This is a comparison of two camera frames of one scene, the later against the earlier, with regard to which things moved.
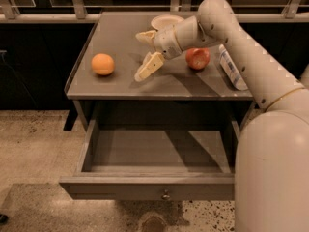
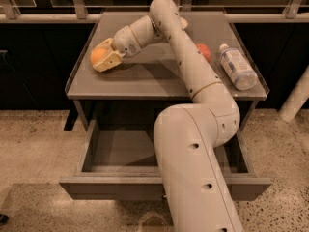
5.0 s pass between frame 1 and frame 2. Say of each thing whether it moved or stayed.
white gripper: moved
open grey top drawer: stayed
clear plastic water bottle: stayed
